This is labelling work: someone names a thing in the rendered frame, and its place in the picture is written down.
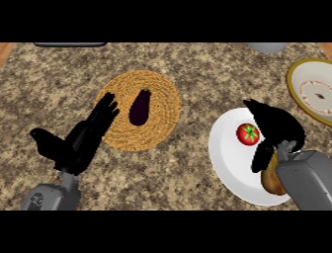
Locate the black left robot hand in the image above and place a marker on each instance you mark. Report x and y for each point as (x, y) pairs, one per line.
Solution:
(82, 141)

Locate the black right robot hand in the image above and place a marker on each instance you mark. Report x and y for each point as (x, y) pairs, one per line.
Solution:
(278, 126)

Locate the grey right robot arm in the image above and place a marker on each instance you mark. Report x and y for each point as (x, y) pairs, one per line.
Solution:
(311, 179)

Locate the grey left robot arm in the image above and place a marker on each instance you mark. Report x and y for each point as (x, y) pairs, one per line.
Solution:
(54, 194)

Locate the red tomato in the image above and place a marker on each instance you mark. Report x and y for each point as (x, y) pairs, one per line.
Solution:
(247, 134)

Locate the white plate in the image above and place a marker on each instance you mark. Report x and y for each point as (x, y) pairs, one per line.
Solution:
(236, 154)

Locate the white bowl with yellow rim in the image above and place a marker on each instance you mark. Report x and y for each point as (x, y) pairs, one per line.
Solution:
(327, 94)

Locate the round woven wicker placemat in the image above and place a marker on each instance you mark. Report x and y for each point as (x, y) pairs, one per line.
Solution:
(142, 110)

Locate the dark purple eggplant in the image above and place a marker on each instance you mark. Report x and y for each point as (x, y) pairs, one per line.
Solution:
(141, 108)

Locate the brown potato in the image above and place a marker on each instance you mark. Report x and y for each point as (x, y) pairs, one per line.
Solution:
(271, 181)

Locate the pale grey round container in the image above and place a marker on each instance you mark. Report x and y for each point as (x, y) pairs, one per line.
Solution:
(268, 47)

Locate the dark grey flat appliance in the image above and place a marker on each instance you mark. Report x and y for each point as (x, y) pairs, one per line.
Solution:
(70, 44)

